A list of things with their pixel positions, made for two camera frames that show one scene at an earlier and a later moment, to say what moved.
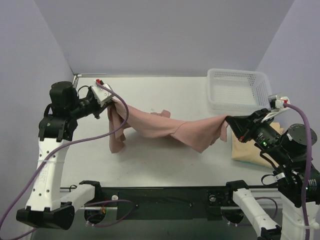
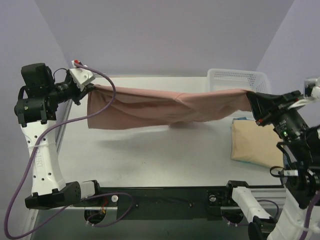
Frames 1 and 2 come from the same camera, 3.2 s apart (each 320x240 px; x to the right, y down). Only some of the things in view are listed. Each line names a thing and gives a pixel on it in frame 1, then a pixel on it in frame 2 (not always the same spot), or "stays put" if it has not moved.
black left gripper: (99, 109) -> (77, 92)
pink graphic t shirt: (197, 134) -> (117, 108)
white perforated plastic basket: (230, 90) stays put
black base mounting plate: (163, 203) stays put
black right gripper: (250, 128) -> (269, 110)
